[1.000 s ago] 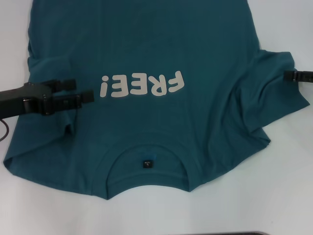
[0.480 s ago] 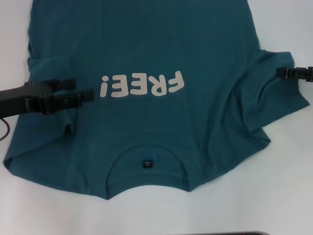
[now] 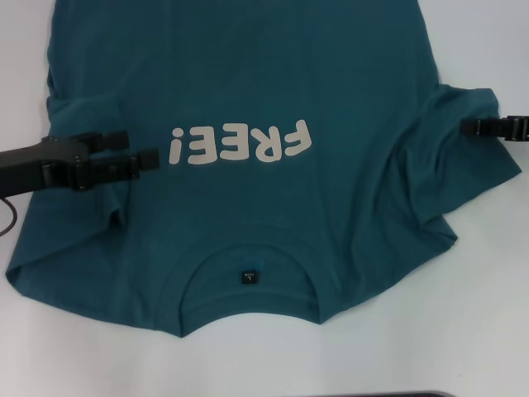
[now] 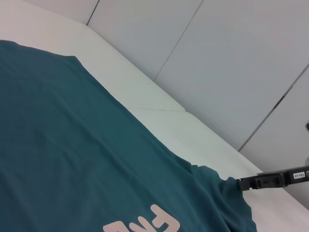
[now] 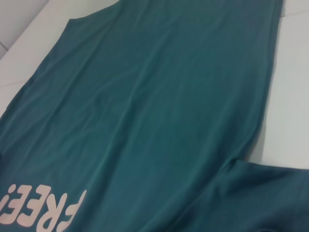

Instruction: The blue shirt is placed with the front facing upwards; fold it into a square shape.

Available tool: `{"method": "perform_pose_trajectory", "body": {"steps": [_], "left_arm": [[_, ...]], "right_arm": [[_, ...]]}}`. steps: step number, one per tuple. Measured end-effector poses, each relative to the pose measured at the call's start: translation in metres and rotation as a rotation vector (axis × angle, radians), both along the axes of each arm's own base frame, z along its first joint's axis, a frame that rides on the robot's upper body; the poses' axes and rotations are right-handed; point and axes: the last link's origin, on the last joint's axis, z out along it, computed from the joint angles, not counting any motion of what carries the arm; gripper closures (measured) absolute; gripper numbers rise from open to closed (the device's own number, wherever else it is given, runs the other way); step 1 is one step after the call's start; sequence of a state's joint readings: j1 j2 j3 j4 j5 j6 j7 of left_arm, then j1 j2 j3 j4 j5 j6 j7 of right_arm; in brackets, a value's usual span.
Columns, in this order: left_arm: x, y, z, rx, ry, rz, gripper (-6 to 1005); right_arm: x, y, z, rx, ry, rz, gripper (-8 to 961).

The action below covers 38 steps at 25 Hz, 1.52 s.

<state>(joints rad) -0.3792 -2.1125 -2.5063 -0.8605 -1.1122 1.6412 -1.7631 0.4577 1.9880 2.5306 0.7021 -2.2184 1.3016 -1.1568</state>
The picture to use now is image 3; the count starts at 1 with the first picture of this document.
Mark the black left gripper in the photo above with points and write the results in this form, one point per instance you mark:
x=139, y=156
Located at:
x=25, y=169

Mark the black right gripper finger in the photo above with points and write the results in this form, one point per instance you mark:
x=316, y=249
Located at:
x=481, y=126

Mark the teal blue printed t-shirt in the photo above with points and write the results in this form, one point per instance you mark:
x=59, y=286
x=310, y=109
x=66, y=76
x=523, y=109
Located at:
x=256, y=74

